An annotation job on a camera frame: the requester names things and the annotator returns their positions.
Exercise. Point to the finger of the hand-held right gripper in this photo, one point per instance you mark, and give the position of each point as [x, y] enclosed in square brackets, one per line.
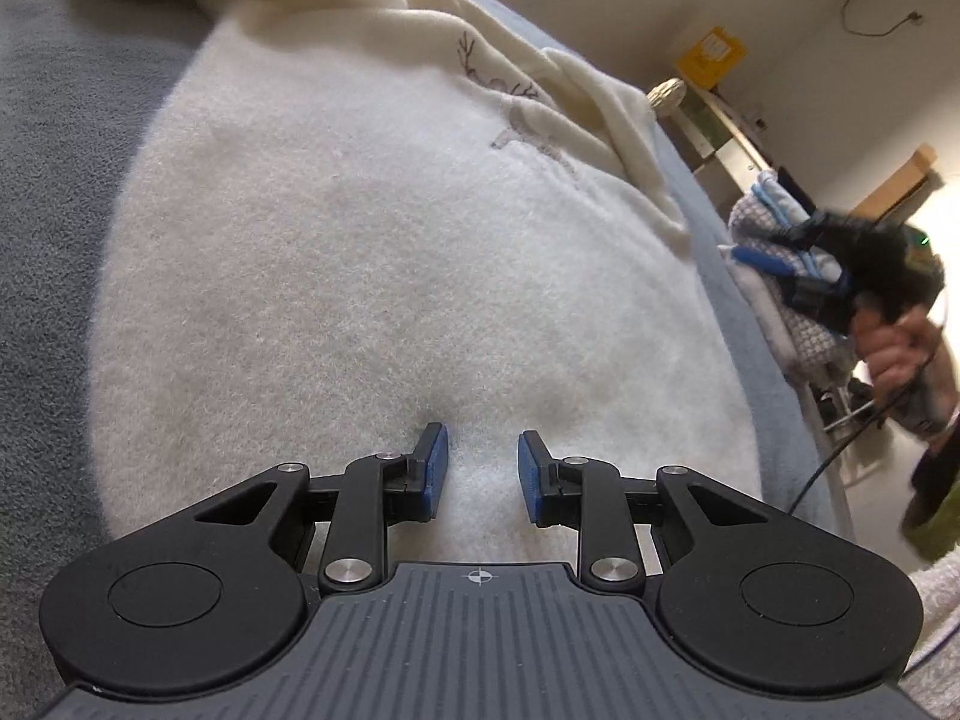
[817, 296]
[761, 255]

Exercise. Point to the white shaggy rug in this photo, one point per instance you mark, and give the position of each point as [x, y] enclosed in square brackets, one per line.
[937, 615]

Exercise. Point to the cream bed footboard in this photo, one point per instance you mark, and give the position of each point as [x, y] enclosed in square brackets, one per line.
[720, 135]

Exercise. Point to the checked folded cloth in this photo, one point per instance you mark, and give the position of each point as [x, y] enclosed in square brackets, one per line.
[810, 337]

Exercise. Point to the light blue folded cloth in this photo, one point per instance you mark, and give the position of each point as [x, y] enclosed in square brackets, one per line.
[780, 199]

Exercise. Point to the cream fleece garment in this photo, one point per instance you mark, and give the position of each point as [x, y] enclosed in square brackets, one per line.
[375, 240]

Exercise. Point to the green shaggy rug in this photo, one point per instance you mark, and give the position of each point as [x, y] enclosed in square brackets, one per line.
[934, 532]

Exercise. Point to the cardboard sheet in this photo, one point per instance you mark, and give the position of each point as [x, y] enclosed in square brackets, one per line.
[896, 184]

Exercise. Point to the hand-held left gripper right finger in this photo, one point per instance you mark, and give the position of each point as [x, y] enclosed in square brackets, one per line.
[529, 476]

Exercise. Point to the yellow box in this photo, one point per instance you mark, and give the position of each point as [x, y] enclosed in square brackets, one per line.
[712, 54]

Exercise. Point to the person's right hand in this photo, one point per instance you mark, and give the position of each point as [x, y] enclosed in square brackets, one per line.
[892, 360]

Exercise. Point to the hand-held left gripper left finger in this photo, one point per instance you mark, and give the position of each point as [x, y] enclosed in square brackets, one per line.
[435, 472]

